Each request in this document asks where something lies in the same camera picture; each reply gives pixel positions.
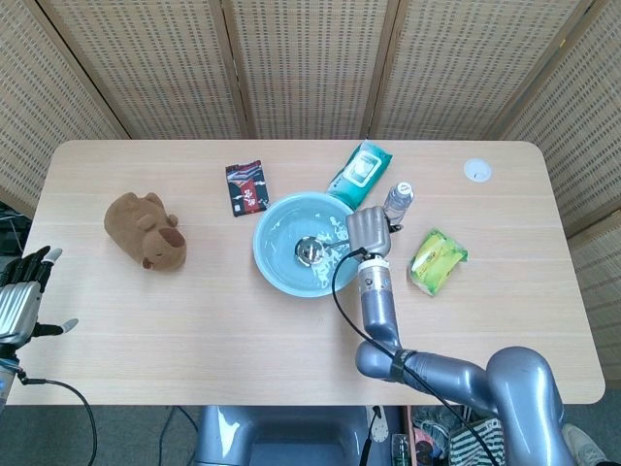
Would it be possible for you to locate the metal ladle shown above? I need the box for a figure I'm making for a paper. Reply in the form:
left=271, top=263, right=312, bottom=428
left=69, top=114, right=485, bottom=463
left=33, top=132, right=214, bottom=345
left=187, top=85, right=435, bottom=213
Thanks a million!
left=294, top=234, right=351, bottom=267

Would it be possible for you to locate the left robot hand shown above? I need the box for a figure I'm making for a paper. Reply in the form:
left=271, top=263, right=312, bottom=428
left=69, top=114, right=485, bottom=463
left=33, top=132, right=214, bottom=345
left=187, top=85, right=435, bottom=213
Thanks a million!
left=0, top=245, right=80, bottom=345

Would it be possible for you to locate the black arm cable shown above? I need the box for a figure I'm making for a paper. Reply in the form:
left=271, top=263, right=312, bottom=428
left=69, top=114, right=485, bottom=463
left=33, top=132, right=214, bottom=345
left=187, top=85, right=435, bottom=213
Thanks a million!
left=18, top=376, right=98, bottom=466
left=331, top=247, right=506, bottom=466

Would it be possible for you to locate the green bottle under table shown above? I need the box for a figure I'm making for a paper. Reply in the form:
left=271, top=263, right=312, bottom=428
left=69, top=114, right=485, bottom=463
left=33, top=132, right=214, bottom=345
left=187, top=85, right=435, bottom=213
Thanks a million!
left=391, top=433, right=411, bottom=466

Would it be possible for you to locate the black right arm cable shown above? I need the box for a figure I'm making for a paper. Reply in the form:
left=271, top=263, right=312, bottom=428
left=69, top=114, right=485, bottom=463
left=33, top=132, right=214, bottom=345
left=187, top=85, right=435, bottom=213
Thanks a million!
left=331, top=247, right=506, bottom=466

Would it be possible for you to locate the light blue bowl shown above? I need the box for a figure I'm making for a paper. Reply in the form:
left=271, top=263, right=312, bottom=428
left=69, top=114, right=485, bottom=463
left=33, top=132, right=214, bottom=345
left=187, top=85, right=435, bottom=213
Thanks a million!
left=251, top=191, right=363, bottom=299

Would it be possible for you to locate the green wet wipes pack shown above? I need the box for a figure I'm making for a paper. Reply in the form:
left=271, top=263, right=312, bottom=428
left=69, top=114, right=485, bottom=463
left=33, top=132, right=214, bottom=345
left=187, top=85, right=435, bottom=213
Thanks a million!
left=325, top=139, right=394, bottom=212

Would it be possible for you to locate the woven rattan folding screen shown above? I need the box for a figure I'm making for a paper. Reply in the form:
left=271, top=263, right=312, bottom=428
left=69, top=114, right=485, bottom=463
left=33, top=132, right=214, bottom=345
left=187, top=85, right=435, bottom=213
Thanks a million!
left=0, top=0, right=621, bottom=363

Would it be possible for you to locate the striped fabric bag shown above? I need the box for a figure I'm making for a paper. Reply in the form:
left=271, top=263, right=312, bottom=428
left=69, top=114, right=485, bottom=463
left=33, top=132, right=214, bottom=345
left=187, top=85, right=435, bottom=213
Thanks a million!
left=411, top=407, right=506, bottom=466

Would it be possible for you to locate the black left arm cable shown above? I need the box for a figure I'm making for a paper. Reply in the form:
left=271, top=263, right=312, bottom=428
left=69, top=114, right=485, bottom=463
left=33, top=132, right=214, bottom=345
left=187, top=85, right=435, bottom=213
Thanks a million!
left=18, top=376, right=98, bottom=466

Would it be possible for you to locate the white round table grommet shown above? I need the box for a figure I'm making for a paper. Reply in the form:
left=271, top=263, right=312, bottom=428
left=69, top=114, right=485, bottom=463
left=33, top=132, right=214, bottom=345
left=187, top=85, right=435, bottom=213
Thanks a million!
left=462, top=157, right=494, bottom=184

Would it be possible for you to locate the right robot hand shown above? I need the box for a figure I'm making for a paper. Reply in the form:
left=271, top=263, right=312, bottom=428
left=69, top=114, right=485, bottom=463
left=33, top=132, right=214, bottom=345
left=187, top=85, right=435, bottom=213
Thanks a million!
left=344, top=205, right=395, bottom=258

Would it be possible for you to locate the black and red snack packet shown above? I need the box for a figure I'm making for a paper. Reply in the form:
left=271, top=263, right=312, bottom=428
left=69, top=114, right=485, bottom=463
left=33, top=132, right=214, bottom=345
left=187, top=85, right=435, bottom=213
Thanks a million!
left=224, top=158, right=272, bottom=218

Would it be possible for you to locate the white sneaker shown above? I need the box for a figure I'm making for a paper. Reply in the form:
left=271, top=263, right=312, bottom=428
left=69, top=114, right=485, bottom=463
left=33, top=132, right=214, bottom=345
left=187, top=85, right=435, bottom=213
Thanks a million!
left=562, top=423, right=607, bottom=466

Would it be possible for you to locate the yellow-green tissue pack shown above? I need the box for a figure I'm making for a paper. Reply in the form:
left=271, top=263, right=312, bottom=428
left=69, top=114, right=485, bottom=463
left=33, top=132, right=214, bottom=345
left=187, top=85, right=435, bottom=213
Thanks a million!
left=406, top=226, right=470, bottom=298

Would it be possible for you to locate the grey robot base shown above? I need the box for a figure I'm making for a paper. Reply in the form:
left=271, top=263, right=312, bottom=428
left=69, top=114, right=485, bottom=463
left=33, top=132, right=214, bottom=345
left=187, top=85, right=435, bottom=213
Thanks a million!
left=193, top=405, right=375, bottom=466

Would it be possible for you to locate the brown capybara plush toy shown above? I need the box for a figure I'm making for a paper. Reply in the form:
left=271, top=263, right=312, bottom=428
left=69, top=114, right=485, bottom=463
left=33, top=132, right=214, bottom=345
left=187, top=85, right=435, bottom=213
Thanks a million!
left=103, top=191, right=188, bottom=271

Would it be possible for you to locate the clear plastic water bottle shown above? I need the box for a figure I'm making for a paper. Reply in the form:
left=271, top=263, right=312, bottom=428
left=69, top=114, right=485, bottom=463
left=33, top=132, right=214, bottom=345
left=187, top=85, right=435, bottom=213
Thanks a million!
left=382, top=182, right=415, bottom=232

